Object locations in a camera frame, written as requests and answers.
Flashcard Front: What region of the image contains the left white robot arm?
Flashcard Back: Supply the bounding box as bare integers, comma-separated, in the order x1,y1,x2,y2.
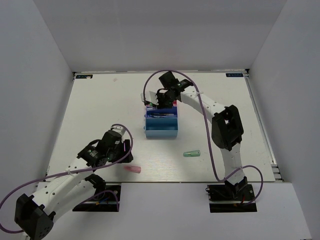
14,124,133,240

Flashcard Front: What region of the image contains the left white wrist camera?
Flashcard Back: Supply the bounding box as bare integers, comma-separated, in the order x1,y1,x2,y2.
110,125,126,140

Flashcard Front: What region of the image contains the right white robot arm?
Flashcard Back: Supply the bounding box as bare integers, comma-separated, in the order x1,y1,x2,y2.
153,71,248,200

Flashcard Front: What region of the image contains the light blue container bin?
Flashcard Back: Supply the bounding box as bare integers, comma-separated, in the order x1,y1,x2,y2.
144,117,178,139

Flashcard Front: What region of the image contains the right blue table label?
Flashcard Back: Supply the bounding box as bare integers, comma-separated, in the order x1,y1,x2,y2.
225,72,244,78

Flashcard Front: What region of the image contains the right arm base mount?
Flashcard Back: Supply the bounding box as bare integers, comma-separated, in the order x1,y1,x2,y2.
205,184,257,213

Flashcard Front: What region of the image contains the green patterned pen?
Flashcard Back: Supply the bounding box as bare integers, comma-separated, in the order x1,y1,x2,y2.
151,113,175,118

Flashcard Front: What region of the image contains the dark blue container bin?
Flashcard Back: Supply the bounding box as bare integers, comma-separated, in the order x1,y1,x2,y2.
144,106,178,118

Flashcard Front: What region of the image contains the red container bin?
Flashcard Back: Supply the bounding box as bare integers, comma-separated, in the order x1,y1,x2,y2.
146,101,177,108

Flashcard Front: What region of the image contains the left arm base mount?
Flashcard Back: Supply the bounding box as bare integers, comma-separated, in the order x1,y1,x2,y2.
72,184,122,213

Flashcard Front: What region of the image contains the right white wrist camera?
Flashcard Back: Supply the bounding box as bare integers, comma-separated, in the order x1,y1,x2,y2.
140,91,159,106

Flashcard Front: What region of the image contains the left blue table label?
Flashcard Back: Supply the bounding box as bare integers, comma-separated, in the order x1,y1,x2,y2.
75,74,93,79

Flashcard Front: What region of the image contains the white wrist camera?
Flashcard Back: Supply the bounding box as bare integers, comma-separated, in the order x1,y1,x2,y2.
110,125,126,140
140,91,159,106

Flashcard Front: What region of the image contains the blue table label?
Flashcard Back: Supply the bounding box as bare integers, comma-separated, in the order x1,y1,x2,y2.
75,74,93,79
225,72,244,78

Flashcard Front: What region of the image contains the blue pen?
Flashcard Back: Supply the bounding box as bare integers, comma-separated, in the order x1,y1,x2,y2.
148,114,165,118

